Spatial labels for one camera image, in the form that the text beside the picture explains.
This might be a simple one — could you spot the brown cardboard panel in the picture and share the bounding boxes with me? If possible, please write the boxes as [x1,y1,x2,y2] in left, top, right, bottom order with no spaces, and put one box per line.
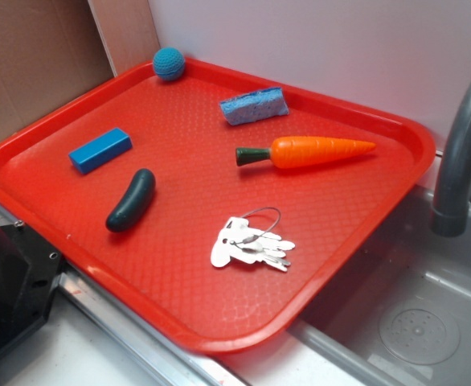
[0,1,160,141]

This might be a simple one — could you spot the blue rectangular block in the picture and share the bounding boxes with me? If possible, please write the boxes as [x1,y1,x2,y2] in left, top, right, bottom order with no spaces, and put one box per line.
[68,128,133,175]

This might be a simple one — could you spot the blue knitted ball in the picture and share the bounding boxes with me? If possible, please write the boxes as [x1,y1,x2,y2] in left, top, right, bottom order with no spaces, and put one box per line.
[152,47,186,81]

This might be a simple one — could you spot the grey plastic sink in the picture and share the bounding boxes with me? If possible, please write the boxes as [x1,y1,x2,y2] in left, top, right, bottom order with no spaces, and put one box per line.
[289,183,471,386]

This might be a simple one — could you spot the red plastic tray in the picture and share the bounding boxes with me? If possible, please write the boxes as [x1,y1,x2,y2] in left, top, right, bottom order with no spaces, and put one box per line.
[0,60,436,354]

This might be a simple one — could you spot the dark green toy cucumber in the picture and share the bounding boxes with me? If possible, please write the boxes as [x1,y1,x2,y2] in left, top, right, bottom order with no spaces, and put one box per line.
[105,168,156,232]

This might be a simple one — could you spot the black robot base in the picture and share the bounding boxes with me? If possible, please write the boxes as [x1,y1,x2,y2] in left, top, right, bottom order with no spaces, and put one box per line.
[0,222,63,358]

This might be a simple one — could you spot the grey faucet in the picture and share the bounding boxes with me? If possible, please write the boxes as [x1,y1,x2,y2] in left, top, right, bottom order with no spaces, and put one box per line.
[431,83,471,237]

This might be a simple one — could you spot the orange toy carrot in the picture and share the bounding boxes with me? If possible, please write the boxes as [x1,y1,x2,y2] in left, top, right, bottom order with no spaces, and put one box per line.
[235,136,376,169]

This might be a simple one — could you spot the silver keys on wire ring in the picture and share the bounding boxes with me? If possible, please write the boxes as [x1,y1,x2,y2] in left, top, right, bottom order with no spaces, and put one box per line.
[210,207,296,272]

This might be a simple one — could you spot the blue sponge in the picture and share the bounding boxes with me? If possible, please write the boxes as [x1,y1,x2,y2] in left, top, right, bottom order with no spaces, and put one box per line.
[219,87,289,125]

